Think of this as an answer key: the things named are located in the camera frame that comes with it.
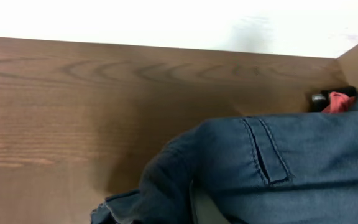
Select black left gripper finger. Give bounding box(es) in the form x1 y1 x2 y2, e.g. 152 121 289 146
190 183 229 224

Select dark blue denim shorts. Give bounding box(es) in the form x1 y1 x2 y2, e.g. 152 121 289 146
91 94 358 223

